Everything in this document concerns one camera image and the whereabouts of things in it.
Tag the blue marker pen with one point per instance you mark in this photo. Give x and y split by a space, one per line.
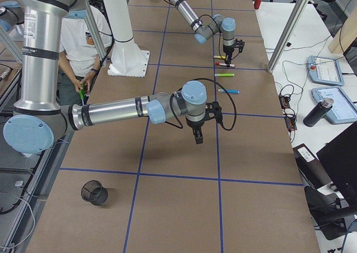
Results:
229 91

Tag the near teach pendant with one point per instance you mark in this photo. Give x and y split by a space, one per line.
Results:
343 109

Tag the person in white shirt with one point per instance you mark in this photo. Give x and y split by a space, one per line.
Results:
79 62

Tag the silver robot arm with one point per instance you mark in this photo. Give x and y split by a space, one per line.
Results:
39 120
219 24

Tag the near black mesh cup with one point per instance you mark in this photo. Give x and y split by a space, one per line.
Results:
94 192

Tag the aluminium frame post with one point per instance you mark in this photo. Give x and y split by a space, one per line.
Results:
286 33

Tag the orange circuit board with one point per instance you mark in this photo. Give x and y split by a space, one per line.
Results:
290 123
284 101

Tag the yellow marker pen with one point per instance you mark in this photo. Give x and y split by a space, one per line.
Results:
219 57

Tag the black thermos bottle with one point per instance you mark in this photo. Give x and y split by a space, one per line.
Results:
318 112

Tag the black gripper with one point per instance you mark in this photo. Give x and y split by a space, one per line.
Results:
227 49
194 123

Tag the black monitor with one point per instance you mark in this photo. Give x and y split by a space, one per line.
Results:
338 158

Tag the red marker pen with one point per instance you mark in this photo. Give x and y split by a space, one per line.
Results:
225 65

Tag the far teach pendant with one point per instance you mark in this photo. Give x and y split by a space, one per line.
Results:
324 70

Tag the white camera pillar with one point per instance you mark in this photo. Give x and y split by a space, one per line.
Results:
127 59

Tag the green marker pen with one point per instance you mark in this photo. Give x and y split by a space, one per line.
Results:
224 74

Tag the teach pendant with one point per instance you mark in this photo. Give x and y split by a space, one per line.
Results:
343 109
324 70

